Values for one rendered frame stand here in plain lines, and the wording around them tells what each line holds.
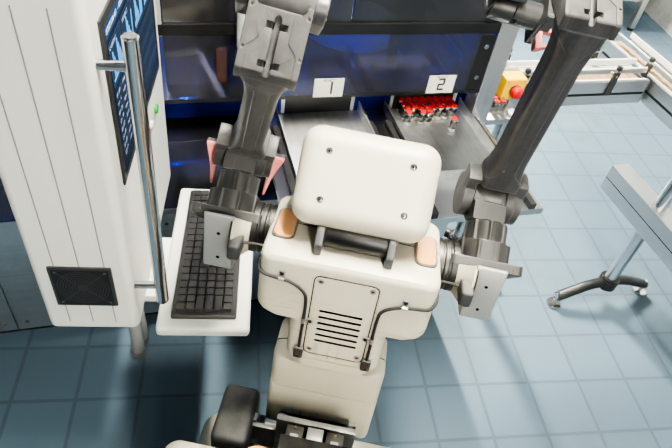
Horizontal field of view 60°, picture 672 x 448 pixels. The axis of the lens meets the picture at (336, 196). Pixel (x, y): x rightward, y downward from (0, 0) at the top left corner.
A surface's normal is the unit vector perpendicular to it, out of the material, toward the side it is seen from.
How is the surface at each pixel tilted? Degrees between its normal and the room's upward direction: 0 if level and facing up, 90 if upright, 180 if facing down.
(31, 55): 90
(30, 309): 90
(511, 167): 95
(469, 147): 0
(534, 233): 0
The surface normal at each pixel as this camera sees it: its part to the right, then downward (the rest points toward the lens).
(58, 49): 0.07, 0.69
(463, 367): 0.12, -0.72
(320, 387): -0.13, 0.55
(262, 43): 0.14, 0.14
